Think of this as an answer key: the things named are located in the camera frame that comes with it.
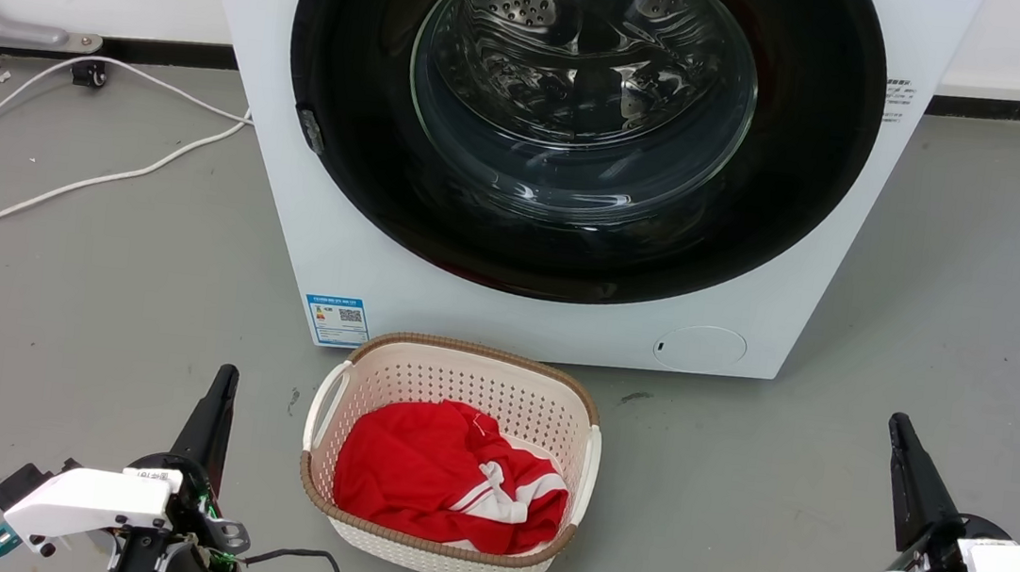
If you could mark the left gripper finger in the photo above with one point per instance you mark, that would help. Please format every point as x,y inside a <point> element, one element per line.
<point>201,429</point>
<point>220,445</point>

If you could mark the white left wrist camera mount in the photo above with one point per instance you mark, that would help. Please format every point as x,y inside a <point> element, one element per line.
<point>89,502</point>

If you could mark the blue energy label sticker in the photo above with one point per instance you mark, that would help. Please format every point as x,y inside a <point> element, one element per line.
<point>337,319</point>

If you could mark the white front-load washing machine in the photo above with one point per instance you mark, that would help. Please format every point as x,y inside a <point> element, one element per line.
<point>488,317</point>

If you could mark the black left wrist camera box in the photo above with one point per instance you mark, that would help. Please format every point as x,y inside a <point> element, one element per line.
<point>25,481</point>

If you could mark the black round washer door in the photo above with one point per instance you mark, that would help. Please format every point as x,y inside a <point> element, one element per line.
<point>798,165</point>

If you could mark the cream perforated laundry basket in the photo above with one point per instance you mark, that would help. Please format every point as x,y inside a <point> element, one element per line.
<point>462,385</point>

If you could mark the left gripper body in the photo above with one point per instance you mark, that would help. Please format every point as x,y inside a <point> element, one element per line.
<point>196,518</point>

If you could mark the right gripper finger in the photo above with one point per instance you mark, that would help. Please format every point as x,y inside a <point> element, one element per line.
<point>905,479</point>
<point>931,496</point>

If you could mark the round white filter cover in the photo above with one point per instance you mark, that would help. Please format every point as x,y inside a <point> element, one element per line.
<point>700,349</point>

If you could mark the red and white garment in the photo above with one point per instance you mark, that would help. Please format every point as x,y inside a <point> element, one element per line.
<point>414,475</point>

